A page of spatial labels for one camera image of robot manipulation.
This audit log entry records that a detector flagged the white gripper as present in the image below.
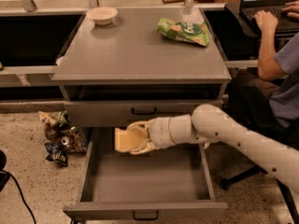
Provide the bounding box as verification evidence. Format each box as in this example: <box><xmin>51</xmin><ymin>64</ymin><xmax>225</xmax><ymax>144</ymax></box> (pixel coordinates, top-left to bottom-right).
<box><xmin>127</xmin><ymin>118</ymin><xmax>175</xmax><ymax>155</ymax></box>

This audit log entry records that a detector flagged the yellow sponge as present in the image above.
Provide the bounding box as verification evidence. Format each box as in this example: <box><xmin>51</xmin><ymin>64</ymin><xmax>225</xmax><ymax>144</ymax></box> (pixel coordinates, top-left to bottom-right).
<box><xmin>114</xmin><ymin>128</ymin><xmax>147</xmax><ymax>153</ymax></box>

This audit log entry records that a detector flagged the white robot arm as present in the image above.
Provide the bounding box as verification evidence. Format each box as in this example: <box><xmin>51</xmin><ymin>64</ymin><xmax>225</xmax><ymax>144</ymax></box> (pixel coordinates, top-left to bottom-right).
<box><xmin>127</xmin><ymin>104</ymin><xmax>299</xmax><ymax>193</ymax></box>

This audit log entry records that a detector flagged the person's left forearm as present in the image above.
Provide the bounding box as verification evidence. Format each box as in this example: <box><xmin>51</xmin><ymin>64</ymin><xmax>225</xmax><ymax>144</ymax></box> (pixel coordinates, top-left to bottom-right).
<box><xmin>258</xmin><ymin>29</ymin><xmax>286</xmax><ymax>81</ymax></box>

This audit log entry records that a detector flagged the open grey middle drawer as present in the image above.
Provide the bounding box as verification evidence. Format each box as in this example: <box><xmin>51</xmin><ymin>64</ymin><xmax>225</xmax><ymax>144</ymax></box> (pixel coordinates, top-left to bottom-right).
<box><xmin>64</xmin><ymin>128</ymin><xmax>227</xmax><ymax>222</ymax></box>

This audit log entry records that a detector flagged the closed grey top drawer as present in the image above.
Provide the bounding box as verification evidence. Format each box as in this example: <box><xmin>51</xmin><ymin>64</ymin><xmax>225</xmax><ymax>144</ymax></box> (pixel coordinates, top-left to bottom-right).
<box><xmin>64</xmin><ymin>100</ymin><xmax>223</xmax><ymax>127</ymax></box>

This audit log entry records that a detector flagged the person's left hand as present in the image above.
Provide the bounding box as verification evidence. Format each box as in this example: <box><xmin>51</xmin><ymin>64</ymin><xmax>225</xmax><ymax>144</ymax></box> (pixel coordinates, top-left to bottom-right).
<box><xmin>254</xmin><ymin>10</ymin><xmax>278</xmax><ymax>32</ymax></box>

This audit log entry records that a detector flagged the person's right hand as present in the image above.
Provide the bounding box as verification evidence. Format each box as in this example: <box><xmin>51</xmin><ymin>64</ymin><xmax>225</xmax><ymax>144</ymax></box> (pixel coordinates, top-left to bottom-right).
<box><xmin>282</xmin><ymin>0</ymin><xmax>299</xmax><ymax>20</ymax></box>

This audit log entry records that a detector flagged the soda can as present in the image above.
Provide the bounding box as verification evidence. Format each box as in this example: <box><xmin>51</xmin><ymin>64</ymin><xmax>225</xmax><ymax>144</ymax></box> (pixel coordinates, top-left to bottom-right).
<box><xmin>61</xmin><ymin>136</ymin><xmax>70</xmax><ymax>146</ymax></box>

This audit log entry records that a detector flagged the pile of crumpled snack bags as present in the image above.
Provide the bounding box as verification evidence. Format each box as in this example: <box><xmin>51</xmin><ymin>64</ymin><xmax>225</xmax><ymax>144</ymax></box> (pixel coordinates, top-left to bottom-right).
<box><xmin>38</xmin><ymin>110</ymin><xmax>87</xmax><ymax>153</ymax></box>

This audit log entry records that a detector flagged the blue crumpled snack bag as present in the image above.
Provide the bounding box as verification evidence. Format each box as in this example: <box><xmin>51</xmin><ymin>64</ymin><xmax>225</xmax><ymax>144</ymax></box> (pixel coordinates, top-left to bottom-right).
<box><xmin>45</xmin><ymin>142</ymin><xmax>68</xmax><ymax>166</ymax></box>

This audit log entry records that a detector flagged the green snack bag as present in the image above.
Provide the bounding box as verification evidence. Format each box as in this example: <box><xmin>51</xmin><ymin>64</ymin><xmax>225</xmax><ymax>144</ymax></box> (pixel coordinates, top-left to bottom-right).
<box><xmin>157</xmin><ymin>18</ymin><xmax>209</xmax><ymax>47</ymax></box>

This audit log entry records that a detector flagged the white bowl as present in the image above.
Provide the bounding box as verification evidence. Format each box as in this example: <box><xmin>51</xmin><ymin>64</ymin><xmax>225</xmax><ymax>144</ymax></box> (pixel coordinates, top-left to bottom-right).
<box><xmin>86</xmin><ymin>7</ymin><xmax>118</xmax><ymax>25</ymax></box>

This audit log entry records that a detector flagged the wooden stick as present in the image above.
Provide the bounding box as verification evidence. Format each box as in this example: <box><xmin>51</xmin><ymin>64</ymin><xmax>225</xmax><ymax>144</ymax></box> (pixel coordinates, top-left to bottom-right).
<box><xmin>162</xmin><ymin>0</ymin><xmax>185</xmax><ymax>4</ymax></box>

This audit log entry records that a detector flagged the black device at left edge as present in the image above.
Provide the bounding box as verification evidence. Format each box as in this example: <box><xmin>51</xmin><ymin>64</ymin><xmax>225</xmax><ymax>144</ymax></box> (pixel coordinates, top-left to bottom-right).
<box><xmin>0</xmin><ymin>150</ymin><xmax>10</xmax><ymax>192</ymax></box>

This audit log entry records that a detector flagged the seated person in blue shirt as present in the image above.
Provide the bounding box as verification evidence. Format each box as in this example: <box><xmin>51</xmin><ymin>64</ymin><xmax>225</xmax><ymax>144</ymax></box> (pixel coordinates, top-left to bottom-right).
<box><xmin>228</xmin><ymin>0</ymin><xmax>299</xmax><ymax>135</ymax></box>

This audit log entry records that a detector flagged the black laptop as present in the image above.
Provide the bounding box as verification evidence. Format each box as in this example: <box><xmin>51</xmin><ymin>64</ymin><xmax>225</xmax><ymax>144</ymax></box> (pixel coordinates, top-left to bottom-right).
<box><xmin>239</xmin><ymin>0</ymin><xmax>299</xmax><ymax>35</ymax></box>

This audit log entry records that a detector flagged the black top drawer handle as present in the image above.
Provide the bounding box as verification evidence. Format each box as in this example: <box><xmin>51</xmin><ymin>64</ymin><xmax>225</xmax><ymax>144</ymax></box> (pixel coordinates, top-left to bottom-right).
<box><xmin>131</xmin><ymin>107</ymin><xmax>157</xmax><ymax>116</ymax></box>

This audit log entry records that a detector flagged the black drawer handle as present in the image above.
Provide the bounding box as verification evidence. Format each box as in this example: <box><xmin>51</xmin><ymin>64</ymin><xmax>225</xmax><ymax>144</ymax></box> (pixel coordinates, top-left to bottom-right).
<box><xmin>132</xmin><ymin>210</ymin><xmax>160</xmax><ymax>221</ymax></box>
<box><xmin>131</xmin><ymin>107</ymin><xmax>157</xmax><ymax>116</ymax></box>

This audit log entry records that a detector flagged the black middle drawer handle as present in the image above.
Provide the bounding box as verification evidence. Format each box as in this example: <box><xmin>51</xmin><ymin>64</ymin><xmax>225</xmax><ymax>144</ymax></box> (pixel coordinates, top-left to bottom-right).
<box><xmin>132</xmin><ymin>210</ymin><xmax>160</xmax><ymax>221</ymax></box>

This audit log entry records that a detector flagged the black cable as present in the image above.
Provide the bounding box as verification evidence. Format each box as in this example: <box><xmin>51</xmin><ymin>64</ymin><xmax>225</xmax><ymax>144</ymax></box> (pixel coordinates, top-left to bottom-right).
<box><xmin>2</xmin><ymin>170</ymin><xmax>37</xmax><ymax>224</ymax></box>

